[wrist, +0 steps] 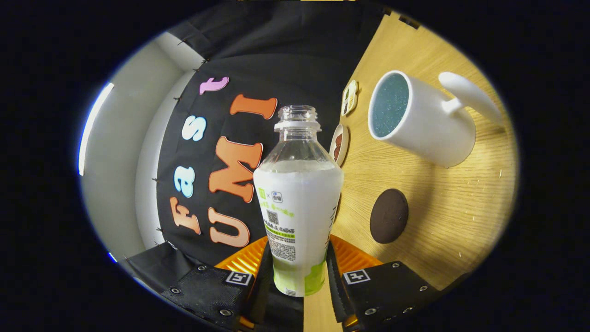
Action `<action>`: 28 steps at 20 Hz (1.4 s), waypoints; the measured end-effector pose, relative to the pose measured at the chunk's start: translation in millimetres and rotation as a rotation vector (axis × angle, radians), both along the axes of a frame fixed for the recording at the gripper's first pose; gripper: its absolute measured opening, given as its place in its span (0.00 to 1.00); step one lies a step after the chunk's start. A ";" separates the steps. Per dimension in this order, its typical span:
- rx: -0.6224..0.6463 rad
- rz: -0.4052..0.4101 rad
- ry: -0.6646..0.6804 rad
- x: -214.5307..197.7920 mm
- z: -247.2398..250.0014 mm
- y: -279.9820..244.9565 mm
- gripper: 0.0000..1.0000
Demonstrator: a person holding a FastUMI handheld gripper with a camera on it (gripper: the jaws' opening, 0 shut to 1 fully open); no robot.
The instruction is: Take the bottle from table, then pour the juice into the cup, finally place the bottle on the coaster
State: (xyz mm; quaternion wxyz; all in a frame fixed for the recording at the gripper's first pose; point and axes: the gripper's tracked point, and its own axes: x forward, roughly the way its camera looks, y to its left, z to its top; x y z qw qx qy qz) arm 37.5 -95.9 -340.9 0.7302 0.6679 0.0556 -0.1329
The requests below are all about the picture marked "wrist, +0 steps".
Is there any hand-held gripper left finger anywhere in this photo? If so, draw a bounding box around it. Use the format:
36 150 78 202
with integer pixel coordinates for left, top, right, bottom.
161 236 305 332

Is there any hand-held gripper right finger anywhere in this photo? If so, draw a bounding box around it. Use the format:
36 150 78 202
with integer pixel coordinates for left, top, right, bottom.
326 234 443 332

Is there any clear bottle with white label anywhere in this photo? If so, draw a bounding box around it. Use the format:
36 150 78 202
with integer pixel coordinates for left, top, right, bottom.
253 105 344 297

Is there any dark brown round coaster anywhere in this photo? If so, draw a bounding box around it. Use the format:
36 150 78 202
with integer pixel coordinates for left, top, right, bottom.
370 188 409 244

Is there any white cup with handle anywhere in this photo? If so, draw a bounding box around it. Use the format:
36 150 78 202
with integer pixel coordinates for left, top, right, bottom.
367 70 505 168

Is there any wooden table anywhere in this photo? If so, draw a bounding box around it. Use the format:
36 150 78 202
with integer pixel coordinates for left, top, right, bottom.
303 12 519 332

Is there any round plate with brown food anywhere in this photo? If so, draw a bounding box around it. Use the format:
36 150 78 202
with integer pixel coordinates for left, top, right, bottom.
329 124 350 167

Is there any rectangular plate with food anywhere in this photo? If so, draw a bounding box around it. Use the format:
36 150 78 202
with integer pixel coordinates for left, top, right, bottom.
341 80 359 117

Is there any large ceiling light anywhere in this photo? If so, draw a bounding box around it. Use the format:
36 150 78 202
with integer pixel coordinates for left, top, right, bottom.
78 82 115 177

